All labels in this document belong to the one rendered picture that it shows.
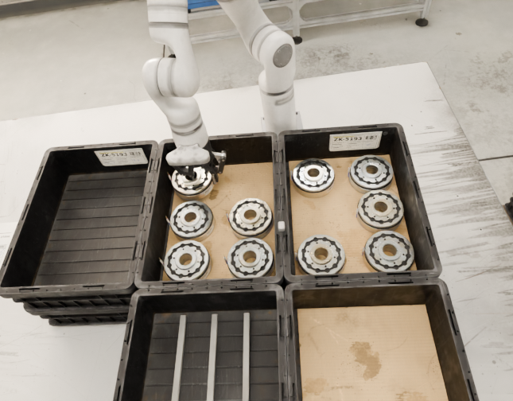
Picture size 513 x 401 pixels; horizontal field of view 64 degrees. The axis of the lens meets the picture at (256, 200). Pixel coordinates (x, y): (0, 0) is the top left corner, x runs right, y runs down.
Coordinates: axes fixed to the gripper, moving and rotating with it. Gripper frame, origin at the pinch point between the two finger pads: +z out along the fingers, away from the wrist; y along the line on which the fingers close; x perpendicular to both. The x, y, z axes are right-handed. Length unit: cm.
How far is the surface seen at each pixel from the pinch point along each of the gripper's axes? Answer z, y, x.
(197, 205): 1.3, 1.4, 7.3
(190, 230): 1.1, 2.5, 14.3
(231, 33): 74, 10, -173
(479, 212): 17, -71, 4
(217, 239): 4.3, -3.4, 15.2
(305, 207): 4.2, -24.5, 7.5
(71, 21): 88, 138, -227
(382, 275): -5.9, -37.5, 30.4
